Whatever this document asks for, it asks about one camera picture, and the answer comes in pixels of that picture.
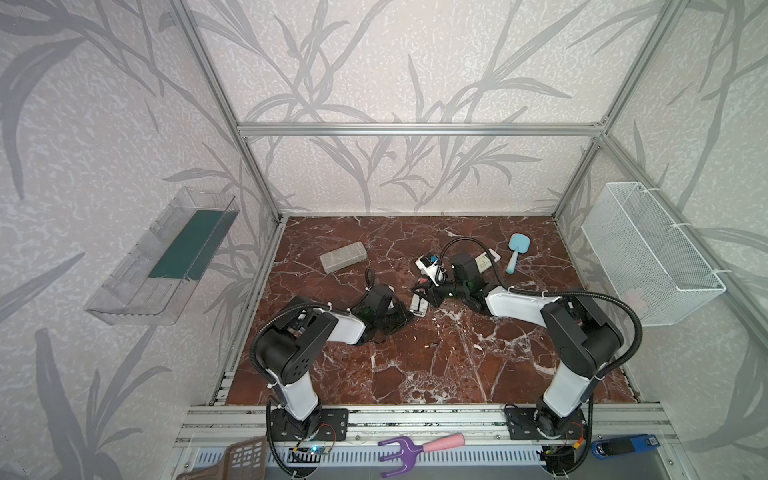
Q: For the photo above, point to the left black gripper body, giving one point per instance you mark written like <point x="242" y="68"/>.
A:
<point x="399" y="309"/>

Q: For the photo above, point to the white remote control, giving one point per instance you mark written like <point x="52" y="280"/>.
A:
<point x="419" y="306"/>
<point x="485" y="261"/>

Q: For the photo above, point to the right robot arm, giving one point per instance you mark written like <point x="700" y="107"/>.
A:
<point x="584" y="337"/>

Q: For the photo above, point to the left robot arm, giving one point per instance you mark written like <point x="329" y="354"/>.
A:
<point x="285" y="349"/>

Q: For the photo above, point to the grey glasses case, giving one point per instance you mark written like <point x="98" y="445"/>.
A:
<point x="343" y="257"/>

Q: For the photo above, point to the purple pink garden fork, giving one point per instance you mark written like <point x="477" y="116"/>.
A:
<point x="410" y="451"/>

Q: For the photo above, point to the blue black device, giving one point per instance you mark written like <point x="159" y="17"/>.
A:
<point x="626" y="445"/>

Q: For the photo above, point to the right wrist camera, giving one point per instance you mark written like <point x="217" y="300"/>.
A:
<point x="430" y="266"/>

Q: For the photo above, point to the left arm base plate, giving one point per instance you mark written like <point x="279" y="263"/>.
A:
<point x="323" y="424"/>

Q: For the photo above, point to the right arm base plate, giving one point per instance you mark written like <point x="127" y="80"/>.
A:
<point x="522" y="422"/>

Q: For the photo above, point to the white wire mesh basket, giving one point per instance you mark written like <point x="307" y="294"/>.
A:
<point x="648" y="259"/>

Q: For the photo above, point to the clear acrylic wall shelf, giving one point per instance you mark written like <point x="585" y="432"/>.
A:
<point x="152" y="285"/>

